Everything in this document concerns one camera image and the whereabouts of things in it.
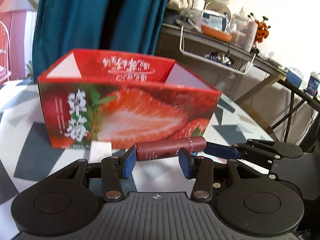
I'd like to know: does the white box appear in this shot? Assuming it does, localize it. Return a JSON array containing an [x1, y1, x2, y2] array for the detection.
[[88, 141, 112, 163]]

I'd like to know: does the dark red tube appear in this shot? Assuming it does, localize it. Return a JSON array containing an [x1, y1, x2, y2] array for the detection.
[[134, 137, 207, 161]]

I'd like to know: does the red strawberry cardboard box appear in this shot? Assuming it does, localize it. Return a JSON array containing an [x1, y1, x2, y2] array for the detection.
[[37, 49, 221, 149]]

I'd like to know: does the blue labelled cup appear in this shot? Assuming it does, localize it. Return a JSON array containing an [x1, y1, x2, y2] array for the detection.
[[306, 72, 320, 96]]

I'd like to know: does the grey side table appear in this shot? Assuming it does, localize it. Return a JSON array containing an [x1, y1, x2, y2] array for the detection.
[[161, 23, 319, 137]]

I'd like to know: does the orange tray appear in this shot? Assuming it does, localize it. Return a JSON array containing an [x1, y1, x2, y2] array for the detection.
[[201, 24, 232, 42]]

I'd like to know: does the white bottle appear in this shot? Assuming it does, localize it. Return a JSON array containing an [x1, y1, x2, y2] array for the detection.
[[242, 21, 258, 52]]

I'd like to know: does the orange flower bunch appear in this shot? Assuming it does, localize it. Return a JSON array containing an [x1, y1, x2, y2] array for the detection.
[[247, 12, 271, 44]]

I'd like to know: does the teal curtain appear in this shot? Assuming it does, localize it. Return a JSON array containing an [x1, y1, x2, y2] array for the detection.
[[32, 0, 168, 77]]

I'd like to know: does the beige makeup bag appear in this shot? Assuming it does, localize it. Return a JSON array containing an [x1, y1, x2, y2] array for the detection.
[[167, 0, 194, 11]]

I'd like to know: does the pink lamp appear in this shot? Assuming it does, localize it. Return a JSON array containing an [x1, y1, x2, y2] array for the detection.
[[1, 0, 33, 80]]

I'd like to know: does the white wire basket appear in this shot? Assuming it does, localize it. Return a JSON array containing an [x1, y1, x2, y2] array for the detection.
[[179, 27, 256, 75]]

